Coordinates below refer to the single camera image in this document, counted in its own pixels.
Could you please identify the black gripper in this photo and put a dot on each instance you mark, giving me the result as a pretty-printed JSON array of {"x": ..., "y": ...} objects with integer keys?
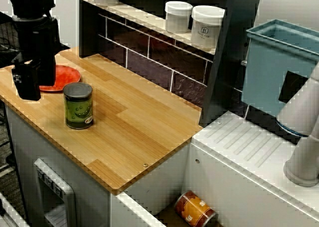
[{"x": 40, "y": 40}]

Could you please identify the red round plate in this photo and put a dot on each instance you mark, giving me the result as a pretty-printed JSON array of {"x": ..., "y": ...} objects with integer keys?
[{"x": 67, "y": 74}]

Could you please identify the green pea can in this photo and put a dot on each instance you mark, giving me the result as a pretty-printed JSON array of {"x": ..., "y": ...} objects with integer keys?
[{"x": 78, "y": 107}]

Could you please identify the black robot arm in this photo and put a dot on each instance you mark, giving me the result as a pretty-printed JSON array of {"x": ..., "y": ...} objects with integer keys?
[{"x": 30, "y": 0}]

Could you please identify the white kitchen cabinet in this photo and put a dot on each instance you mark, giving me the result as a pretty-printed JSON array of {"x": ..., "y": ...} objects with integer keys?
[{"x": 94, "y": 194}]

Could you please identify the plain white jar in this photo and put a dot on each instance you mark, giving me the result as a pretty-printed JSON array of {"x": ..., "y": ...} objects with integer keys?
[{"x": 177, "y": 17}]

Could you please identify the white jar with print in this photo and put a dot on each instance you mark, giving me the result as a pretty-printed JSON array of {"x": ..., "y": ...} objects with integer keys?
[{"x": 207, "y": 27}]

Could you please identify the black shelf unit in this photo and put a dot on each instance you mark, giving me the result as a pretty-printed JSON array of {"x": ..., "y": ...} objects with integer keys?
[{"x": 224, "y": 87}]

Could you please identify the orange soup can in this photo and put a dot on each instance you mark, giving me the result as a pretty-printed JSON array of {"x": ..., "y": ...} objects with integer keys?
[{"x": 194, "y": 208}]

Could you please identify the teal plastic bin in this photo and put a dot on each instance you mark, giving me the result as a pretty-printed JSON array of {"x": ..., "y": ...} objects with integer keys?
[{"x": 264, "y": 74}]

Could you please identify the white toy sink unit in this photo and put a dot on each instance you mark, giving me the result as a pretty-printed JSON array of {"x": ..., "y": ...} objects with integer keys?
[{"x": 236, "y": 187}]

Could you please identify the grey toy faucet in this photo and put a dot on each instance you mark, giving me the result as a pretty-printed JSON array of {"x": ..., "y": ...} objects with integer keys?
[{"x": 301, "y": 107}]

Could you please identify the aluminium frame rail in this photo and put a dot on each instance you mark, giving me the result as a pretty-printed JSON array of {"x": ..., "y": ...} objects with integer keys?
[{"x": 7, "y": 212}]

